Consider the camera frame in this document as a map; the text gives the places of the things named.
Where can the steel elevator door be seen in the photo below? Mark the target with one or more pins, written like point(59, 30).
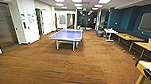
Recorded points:
point(4, 24)

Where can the dark trash bin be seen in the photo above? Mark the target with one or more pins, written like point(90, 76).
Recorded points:
point(100, 32)

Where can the small white table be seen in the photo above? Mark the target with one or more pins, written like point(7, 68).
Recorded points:
point(110, 31)

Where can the blue ping pong table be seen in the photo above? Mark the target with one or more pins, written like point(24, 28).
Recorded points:
point(67, 35)

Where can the yellow wooden gaming table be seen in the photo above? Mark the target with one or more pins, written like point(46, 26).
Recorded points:
point(147, 65)

